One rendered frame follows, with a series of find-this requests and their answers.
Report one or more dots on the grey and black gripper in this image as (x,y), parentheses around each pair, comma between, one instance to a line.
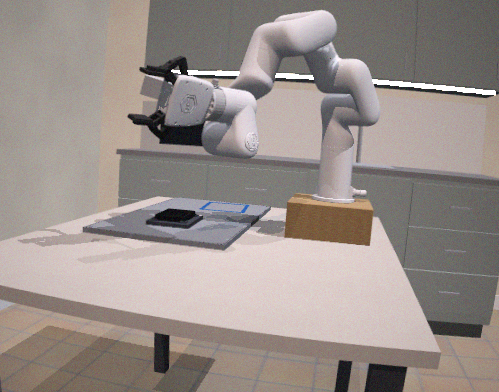
(183,99)

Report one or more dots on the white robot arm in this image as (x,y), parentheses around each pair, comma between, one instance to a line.
(346,81)

